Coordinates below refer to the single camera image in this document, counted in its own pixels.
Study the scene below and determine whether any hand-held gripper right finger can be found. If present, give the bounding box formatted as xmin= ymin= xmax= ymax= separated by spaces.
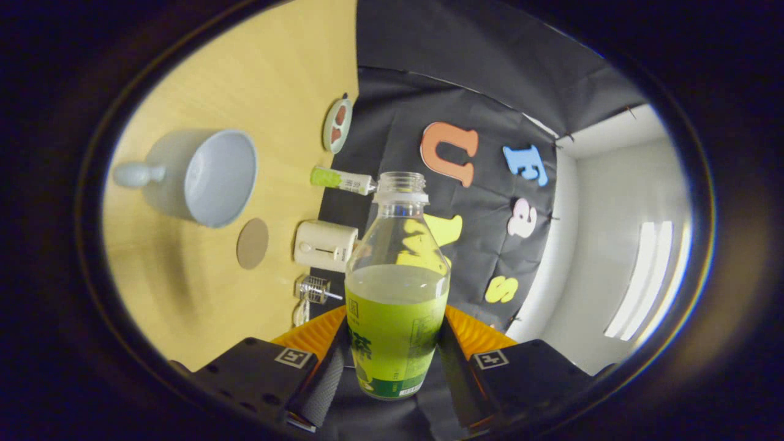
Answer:
xmin=438 ymin=304 xmax=616 ymax=429

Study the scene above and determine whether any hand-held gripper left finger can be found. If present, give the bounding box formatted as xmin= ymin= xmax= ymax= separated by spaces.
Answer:
xmin=171 ymin=304 xmax=350 ymax=432

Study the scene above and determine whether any clear juice bottle green label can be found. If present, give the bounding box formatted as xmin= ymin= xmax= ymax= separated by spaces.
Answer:
xmin=344 ymin=171 xmax=451 ymax=401

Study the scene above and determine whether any round brown coaster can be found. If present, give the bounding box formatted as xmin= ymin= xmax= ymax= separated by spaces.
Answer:
xmin=236 ymin=217 xmax=270 ymax=271

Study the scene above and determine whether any white cup with handle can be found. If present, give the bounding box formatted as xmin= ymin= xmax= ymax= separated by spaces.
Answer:
xmin=112 ymin=128 xmax=259 ymax=228

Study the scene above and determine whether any slim white and green bottle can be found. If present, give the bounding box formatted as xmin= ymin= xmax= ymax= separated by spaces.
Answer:
xmin=309 ymin=165 xmax=377 ymax=197

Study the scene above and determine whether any white toaster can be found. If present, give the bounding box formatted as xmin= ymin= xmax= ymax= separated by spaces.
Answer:
xmin=293 ymin=220 xmax=360 ymax=273

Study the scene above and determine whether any wooden table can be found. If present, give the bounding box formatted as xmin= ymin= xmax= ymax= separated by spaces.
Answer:
xmin=101 ymin=0 xmax=360 ymax=372

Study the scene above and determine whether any ceiling light panel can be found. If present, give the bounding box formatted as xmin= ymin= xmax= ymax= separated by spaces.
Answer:
xmin=603 ymin=220 xmax=693 ymax=342

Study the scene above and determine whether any pale green plate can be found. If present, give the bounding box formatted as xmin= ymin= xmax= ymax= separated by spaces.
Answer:
xmin=322 ymin=95 xmax=354 ymax=154

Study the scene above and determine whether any black backdrop cloth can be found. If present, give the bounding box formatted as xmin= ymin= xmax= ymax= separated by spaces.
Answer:
xmin=306 ymin=0 xmax=647 ymax=439

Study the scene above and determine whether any metal wire holder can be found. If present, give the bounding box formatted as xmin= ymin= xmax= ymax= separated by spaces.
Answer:
xmin=294 ymin=275 xmax=331 ymax=305

